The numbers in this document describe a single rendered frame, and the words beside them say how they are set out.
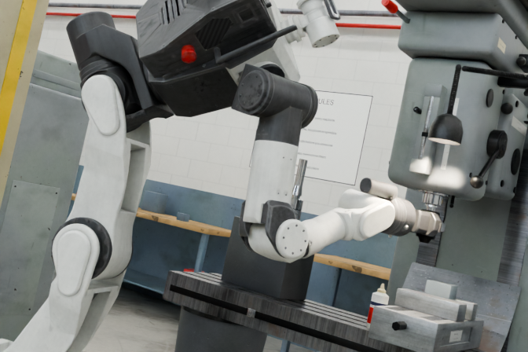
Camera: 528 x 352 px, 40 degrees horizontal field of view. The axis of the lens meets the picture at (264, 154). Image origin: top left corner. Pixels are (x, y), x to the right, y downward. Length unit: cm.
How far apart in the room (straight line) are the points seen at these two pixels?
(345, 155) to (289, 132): 526
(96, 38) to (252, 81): 45
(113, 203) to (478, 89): 87
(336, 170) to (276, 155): 529
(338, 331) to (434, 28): 75
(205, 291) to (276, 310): 23
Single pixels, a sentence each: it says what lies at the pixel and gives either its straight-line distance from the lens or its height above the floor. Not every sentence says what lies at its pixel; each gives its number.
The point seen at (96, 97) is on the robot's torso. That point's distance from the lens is 166.
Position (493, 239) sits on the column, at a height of 123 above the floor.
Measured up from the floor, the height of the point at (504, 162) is 142.
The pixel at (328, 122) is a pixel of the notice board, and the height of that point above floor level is 208.
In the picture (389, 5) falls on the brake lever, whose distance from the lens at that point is 169.
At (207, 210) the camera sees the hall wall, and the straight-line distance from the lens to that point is 742.
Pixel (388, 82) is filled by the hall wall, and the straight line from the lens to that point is 666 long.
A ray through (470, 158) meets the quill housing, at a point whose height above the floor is 140.
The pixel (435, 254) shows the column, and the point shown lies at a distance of 219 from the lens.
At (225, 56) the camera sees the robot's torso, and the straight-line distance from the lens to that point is 149.
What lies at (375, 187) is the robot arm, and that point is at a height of 128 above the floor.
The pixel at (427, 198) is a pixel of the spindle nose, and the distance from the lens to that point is 179.
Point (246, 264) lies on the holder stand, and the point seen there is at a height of 102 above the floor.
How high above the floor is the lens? 120
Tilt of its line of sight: 4 degrees up
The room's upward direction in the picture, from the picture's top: 12 degrees clockwise
